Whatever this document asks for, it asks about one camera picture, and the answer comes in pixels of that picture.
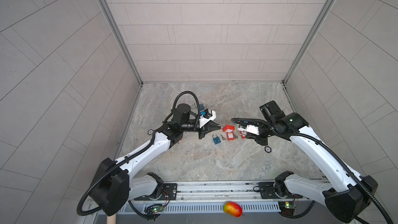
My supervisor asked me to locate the red padlock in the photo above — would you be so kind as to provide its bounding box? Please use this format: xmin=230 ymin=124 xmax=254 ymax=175
xmin=240 ymin=131 xmax=247 ymax=139
xmin=227 ymin=132 xmax=235 ymax=141
xmin=222 ymin=124 xmax=235 ymax=133

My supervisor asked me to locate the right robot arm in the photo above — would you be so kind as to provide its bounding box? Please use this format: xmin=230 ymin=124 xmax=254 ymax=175
xmin=254 ymin=101 xmax=378 ymax=223

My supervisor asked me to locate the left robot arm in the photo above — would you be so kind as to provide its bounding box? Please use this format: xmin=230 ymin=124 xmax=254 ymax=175
xmin=87 ymin=103 xmax=221 ymax=216

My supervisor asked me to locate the right circuit board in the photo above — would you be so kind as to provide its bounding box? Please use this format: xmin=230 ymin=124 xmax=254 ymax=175
xmin=278 ymin=201 xmax=297 ymax=217

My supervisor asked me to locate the circuit board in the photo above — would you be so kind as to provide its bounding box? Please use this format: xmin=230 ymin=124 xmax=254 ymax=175
xmin=145 ymin=204 xmax=165 ymax=215
xmin=278 ymin=201 xmax=297 ymax=217

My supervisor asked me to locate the mango fruit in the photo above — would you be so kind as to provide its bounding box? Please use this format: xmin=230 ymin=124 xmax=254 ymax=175
xmin=223 ymin=202 xmax=243 ymax=218

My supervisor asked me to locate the left circuit board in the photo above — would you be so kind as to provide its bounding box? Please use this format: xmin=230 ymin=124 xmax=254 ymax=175
xmin=145 ymin=204 xmax=165 ymax=215

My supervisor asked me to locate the black ring marker right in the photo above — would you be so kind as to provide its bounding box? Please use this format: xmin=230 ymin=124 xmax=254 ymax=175
xmin=264 ymin=146 xmax=272 ymax=153

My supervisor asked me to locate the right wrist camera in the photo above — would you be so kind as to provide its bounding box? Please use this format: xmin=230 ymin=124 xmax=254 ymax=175
xmin=237 ymin=125 xmax=259 ymax=135

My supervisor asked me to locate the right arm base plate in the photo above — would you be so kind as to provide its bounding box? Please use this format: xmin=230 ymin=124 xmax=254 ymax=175
xmin=258 ymin=181 xmax=295 ymax=199

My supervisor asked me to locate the aluminium rail frame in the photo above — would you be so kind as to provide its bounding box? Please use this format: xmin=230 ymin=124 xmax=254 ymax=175
xmin=80 ymin=178 xmax=358 ymax=224

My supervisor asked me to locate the right black cable conduit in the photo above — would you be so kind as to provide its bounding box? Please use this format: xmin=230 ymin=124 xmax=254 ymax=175
xmin=231 ymin=117 xmax=394 ymax=224

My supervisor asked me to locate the black cable conduit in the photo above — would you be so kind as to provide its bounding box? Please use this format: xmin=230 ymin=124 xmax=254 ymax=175
xmin=231 ymin=117 xmax=394 ymax=224
xmin=76 ymin=91 xmax=201 ymax=217

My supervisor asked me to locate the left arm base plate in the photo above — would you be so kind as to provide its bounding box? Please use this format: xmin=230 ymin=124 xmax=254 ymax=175
xmin=134 ymin=183 xmax=178 ymax=201

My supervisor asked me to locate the left black cable conduit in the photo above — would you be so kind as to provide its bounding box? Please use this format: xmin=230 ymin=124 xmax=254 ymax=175
xmin=76 ymin=91 xmax=201 ymax=217

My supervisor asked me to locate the beige wooden handle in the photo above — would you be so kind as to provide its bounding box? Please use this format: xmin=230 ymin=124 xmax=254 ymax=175
xmin=107 ymin=215 xmax=117 ymax=224

